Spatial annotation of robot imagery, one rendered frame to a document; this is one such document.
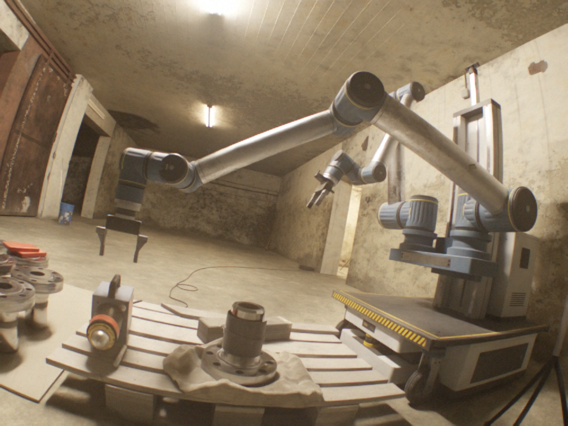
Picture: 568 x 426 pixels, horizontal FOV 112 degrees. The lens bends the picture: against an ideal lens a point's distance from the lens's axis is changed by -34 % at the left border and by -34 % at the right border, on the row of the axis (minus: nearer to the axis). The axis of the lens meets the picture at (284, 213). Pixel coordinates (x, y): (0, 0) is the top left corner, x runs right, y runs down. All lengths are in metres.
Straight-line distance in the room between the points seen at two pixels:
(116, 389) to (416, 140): 1.27
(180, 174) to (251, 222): 10.50
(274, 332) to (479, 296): 1.17
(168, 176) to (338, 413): 0.98
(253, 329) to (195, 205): 10.55
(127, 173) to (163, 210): 10.44
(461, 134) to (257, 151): 1.52
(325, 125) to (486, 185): 0.72
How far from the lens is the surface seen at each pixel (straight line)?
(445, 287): 2.02
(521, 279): 2.03
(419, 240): 1.85
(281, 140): 1.18
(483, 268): 1.54
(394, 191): 2.09
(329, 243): 6.28
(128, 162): 1.08
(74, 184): 12.80
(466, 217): 1.56
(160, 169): 1.03
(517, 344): 1.76
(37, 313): 1.43
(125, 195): 1.06
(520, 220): 1.36
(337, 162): 1.77
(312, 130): 1.21
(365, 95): 1.05
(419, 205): 1.87
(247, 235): 11.45
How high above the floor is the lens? 0.64
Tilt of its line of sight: 4 degrees up
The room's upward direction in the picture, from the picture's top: 11 degrees clockwise
